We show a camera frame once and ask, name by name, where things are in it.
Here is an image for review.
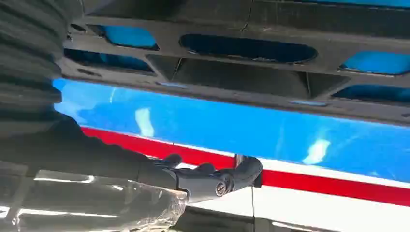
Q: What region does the ribbed grey right arm sleeve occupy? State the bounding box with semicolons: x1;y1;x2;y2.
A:
0;0;85;131

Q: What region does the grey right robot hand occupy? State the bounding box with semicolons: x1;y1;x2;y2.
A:
0;112;264;203

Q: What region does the dark grey plastic crate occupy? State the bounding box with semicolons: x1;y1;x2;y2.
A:
57;0;410;128

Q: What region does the glossy plastic-wrapped dark panel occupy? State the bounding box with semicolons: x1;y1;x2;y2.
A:
0;160;189;232

